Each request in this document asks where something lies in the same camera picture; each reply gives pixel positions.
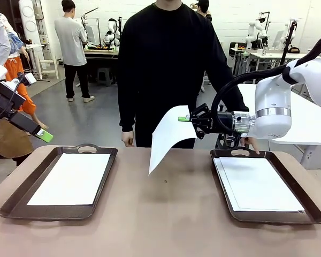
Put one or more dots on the long white table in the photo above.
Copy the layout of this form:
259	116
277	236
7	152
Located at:
270	56

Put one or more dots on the dark-haired person behind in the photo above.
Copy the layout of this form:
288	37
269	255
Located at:
203	8

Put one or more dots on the mannequin in orange pants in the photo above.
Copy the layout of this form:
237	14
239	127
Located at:
13	67

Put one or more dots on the person in black sweater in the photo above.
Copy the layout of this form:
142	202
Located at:
166	53

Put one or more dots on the brown plastic serving tray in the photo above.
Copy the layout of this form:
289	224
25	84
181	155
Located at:
56	212
270	218

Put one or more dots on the black folding stool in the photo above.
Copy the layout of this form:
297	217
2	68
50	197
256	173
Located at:
224	142

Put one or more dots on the white robot with black gripper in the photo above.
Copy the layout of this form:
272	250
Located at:
112	28

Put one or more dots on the black tripod stand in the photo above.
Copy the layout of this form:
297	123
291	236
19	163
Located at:
40	79

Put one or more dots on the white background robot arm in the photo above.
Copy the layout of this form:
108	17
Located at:
287	29
252	29

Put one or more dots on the black overhead lamp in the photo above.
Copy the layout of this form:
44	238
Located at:
262	19

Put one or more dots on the black chair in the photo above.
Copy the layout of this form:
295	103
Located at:
236	46

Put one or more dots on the person's left hand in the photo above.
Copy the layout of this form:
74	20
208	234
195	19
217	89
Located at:
250	143

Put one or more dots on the wooden work table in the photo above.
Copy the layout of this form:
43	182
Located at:
99	52

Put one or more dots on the white wooden stool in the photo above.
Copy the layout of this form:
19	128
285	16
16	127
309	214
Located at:
49	65

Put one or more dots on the grey plastic stool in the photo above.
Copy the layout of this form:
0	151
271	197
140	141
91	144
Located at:
105	76

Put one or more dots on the tall black tripod pole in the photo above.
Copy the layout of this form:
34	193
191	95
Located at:
289	40

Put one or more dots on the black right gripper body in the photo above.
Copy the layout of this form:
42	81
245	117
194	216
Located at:
222	123

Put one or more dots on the man in white t-shirt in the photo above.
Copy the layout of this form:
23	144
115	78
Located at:
70	40

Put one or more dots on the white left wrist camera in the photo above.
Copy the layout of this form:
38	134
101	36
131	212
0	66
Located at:
29	79

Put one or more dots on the person's right forearm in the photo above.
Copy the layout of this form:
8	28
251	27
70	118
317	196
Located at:
127	107

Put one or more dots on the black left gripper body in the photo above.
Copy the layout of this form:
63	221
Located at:
5	101

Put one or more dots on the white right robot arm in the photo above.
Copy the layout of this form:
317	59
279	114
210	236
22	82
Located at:
273	93

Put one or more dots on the yellow black bag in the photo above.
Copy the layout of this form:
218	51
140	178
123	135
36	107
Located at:
294	50

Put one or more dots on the tall white air purifier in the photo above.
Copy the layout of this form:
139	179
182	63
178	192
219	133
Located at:
29	24

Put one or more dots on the person's right hand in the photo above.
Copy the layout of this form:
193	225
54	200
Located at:
128	137

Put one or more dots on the person's left forearm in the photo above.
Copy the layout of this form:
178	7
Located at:
231	93

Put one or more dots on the green-tipped right gripper finger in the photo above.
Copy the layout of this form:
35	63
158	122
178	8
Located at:
202	129
184	119

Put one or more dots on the white desk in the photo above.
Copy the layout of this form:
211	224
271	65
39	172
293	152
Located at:
305	120

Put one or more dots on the white paper cup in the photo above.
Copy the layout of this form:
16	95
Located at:
265	51

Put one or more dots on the white-backed monitor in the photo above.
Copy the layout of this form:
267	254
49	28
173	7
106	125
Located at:
277	38

